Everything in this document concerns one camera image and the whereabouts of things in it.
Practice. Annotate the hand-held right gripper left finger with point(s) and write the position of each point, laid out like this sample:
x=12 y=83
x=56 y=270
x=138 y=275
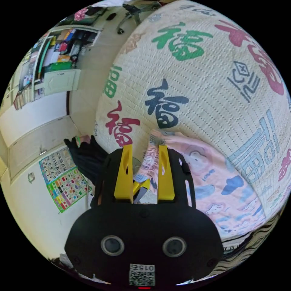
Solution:
x=124 y=181

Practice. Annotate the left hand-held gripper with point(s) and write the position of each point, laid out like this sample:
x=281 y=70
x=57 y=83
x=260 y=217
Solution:
x=88 y=159

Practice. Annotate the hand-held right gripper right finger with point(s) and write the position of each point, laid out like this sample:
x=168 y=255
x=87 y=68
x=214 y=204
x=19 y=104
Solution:
x=164 y=181

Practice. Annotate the pink heart long pants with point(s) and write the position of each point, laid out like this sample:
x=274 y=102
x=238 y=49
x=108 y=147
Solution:
x=216 y=181

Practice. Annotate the person's left hand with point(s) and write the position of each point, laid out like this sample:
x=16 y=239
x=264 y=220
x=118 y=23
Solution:
x=84 y=139

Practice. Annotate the colourful picture chart poster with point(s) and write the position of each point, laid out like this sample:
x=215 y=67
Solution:
x=68 y=191

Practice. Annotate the number chart poster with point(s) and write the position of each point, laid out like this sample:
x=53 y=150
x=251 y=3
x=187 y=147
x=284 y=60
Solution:
x=54 y=166

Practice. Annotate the bed with printed sheet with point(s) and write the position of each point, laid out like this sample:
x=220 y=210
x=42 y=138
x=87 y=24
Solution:
x=193 y=91

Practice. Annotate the beige cushion with black stripes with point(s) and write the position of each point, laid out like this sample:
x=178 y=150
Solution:
x=250 y=257

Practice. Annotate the white cupboard with shelves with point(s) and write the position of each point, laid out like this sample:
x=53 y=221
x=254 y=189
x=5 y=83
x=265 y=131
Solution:
x=59 y=81

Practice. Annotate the grey office chair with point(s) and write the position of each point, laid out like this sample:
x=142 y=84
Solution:
x=134 y=13

